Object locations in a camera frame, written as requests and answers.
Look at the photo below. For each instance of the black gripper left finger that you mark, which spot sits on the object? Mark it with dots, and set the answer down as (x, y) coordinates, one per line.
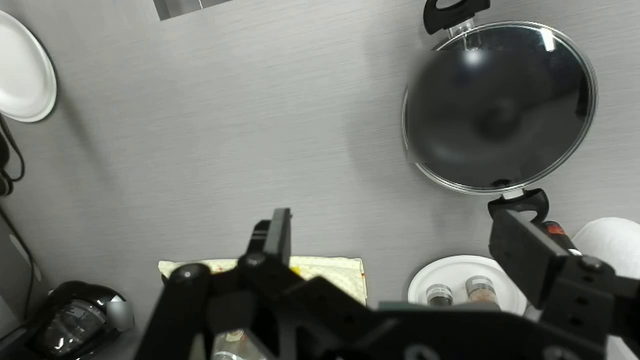
(270, 239)

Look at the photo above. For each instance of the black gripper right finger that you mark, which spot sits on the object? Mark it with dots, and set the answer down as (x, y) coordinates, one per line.
(538, 257)

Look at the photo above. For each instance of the glass pot lid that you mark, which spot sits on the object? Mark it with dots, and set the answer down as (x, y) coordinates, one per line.
(535, 67)

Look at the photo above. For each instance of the steel pepper grinder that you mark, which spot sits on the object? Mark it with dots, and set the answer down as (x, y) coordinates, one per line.
(480, 289)

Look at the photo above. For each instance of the small white saucer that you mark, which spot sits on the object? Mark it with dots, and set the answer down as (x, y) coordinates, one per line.
(455, 271)

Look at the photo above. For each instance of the yellow printed dish towel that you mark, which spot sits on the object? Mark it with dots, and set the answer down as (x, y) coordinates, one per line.
(345, 273)

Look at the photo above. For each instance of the front paper towel roll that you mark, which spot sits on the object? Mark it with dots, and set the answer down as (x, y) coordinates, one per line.
(614, 241)

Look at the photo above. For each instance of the steel salt grinder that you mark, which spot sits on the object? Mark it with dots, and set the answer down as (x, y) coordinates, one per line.
(439, 295)

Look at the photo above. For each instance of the black cooking pot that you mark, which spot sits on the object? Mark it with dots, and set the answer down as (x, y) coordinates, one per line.
(460, 12)

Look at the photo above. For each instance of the black electric kettle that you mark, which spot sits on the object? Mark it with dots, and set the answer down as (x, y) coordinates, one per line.
(79, 318)

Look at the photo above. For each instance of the white plate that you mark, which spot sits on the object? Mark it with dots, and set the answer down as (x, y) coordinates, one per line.
(28, 82)

